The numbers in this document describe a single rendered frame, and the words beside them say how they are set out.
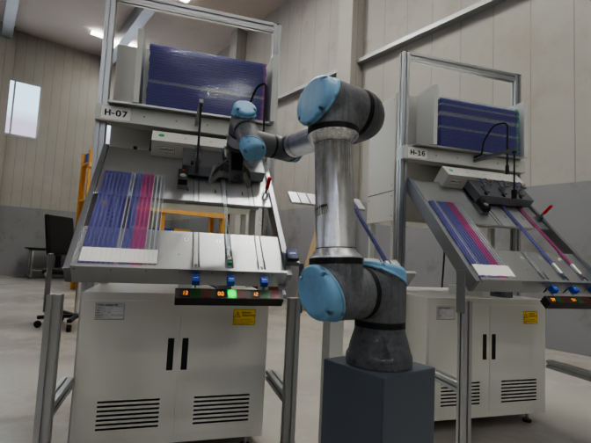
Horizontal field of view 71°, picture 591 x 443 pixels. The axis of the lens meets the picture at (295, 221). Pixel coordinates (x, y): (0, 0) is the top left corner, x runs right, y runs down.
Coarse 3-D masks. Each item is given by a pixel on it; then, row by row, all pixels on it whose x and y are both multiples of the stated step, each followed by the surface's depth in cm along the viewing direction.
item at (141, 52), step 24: (120, 0) 180; (144, 0) 183; (240, 24) 194; (264, 24) 198; (144, 48) 181; (120, 120) 173; (48, 264) 121; (48, 288) 122; (216, 288) 178; (72, 384) 146
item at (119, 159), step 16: (112, 160) 167; (128, 160) 170; (144, 160) 172; (160, 160) 175; (176, 160) 178; (176, 176) 169; (192, 176) 172; (96, 192) 150; (176, 192) 161; (192, 192) 163; (208, 192) 166; (240, 192) 171; (256, 192) 174; (256, 208) 173
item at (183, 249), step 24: (168, 240) 140; (192, 240) 143; (216, 240) 146; (240, 240) 149; (264, 240) 152; (168, 264) 132; (192, 264) 134; (216, 264) 137; (240, 264) 140; (264, 264) 142
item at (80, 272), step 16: (80, 272) 123; (96, 272) 124; (112, 272) 125; (128, 272) 126; (144, 272) 127; (160, 272) 128; (176, 272) 130; (192, 272) 131; (208, 272) 132; (224, 272) 134; (240, 272) 135; (256, 272) 136; (272, 272) 138
